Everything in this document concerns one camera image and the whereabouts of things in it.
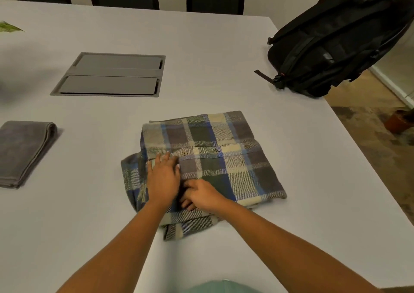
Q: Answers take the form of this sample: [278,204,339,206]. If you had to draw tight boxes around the person's right hand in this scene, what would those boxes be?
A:
[179,179,231,215]

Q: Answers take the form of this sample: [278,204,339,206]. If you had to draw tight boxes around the person's left hand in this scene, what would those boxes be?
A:
[146,151,181,208]

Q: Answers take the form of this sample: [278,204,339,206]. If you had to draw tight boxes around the plaid flannel shirt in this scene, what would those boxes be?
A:
[120,110,288,242]

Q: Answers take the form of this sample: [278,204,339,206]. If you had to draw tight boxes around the grey towel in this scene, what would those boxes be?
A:
[0,120,59,189]

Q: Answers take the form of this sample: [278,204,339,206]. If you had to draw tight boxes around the black backpack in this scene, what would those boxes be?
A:
[254,0,414,99]

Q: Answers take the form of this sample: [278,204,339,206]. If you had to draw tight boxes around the person's right forearm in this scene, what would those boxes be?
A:
[215,200,381,293]

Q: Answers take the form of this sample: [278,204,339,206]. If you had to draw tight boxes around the person's left forearm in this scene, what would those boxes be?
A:
[56,200,170,293]

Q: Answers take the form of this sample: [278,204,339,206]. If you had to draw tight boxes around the small variegated table plant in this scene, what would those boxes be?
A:
[0,20,25,33]

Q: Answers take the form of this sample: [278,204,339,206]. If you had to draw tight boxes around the grey table cable box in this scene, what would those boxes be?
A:
[50,52,166,98]

